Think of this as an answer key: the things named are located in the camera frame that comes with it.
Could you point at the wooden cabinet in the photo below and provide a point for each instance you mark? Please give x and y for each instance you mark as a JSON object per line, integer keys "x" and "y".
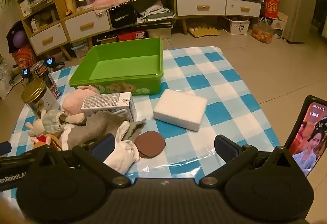
{"x": 163, "y": 1}

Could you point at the brown round pad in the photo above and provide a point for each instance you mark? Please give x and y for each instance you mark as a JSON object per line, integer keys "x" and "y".
{"x": 150, "y": 144}

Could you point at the small blue screen device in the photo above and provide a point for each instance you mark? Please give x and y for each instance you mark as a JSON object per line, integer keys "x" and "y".
{"x": 49, "y": 61}
{"x": 26, "y": 72}

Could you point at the red gift bag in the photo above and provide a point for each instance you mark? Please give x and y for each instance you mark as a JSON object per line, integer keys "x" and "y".
{"x": 271, "y": 4}

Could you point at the black box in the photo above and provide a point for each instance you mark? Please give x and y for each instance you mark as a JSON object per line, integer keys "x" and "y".
{"x": 124, "y": 17}

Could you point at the plastic bag of oranges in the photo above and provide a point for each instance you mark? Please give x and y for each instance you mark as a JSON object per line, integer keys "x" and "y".
{"x": 262, "y": 33}

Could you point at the white foam block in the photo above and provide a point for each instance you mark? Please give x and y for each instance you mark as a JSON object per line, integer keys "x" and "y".
{"x": 180, "y": 109}

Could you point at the green plastic bin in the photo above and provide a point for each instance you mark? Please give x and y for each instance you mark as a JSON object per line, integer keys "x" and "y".
{"x": 122, "y": 68}

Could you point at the white cabinet drawer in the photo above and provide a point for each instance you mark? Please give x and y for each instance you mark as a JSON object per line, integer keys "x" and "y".
{"x": 86, "y": 25}
{"x": 47, "y": 38}
{"x": 201, "y": 6}
{"x": 242, "y": 8}

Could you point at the purple ball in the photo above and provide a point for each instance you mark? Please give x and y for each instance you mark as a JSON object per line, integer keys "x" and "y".
{"x": 20, "y": 38}

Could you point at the stack of papers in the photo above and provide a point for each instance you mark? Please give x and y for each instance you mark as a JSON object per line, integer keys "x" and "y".
{"x": 155, "y": 10}

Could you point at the white printed carton box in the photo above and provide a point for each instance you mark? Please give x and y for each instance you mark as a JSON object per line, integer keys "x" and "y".
{"x": 107, "y": 102}

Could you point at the gold lid tin can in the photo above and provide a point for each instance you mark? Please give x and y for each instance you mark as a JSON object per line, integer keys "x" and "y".
{"x": 38, "y": 97}

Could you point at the dark tin can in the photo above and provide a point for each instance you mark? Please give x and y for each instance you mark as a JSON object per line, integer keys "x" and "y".
{"x": 44, "y": 73}

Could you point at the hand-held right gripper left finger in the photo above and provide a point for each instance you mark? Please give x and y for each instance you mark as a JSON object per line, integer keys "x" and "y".
{"x": 103, "y": 146}

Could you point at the plush doll with patterned bonnet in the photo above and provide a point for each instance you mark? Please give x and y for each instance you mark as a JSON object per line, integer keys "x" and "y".
{"x": 48, "y": 121}

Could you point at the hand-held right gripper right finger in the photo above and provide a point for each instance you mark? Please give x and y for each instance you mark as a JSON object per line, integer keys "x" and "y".
{"x": 226, "y": 148}

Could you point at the cardboard box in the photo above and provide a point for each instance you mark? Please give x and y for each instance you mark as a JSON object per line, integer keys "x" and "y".
{"x": 279, "y": 26}

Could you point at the yellow egg tray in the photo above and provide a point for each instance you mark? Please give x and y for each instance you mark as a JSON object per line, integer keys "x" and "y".
{"x": 204, "y": 31}

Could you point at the clear plastic storage box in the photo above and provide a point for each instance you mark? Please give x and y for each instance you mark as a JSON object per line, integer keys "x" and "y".
{"x": 159, "y": 33}

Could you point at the white storage crate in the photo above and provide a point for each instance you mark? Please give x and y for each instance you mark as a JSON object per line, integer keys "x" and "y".
{"x": 237, "y": 26}

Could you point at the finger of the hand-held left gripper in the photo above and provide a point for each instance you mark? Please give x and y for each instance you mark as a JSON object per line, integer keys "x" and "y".
{"x": 5, "y": 148}

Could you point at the white sock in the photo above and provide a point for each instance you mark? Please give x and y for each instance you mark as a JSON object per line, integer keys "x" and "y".
{"x": 121, "y": 155}

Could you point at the pink plush toy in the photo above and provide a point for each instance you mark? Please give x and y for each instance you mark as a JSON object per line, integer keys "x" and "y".
{"x": 72, "y": 104}

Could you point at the grey sock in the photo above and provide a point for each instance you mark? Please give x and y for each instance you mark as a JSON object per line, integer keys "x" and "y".
{"x": 89, "y": 128}

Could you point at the small red plush toy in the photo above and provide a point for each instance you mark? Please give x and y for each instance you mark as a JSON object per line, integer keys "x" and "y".
{"x": 42, "y": 139}

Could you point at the smartphone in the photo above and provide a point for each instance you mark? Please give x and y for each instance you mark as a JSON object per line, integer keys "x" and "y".
{"x": 310, "y": 137}

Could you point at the red box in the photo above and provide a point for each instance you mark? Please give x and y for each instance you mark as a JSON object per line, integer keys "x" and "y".
{"x": 131, "y": 36}

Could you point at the blue white checkered tablecloth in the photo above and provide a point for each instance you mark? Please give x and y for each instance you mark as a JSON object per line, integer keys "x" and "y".
{"x": 230, "y": 101}

